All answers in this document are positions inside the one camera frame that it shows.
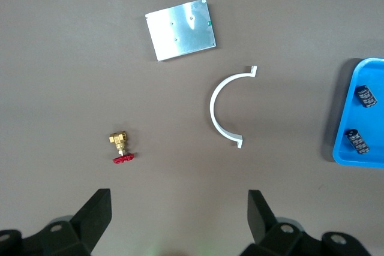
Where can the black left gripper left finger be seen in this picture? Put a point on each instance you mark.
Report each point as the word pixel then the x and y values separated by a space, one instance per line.
pixel 87 226

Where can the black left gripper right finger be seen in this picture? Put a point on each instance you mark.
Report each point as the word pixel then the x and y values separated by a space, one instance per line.
pixel 267 229

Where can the white curved pipe clamp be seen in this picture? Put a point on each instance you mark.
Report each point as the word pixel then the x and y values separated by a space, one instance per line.
pixel 213 103

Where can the blue plastic tray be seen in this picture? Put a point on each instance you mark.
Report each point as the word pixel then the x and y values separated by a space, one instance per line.
pixel 372 124

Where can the brown table cover mat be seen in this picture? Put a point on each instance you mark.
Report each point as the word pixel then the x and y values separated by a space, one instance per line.
pixel 60 58

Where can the silver metal plate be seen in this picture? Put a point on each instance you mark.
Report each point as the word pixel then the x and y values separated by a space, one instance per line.
pixel 180 31

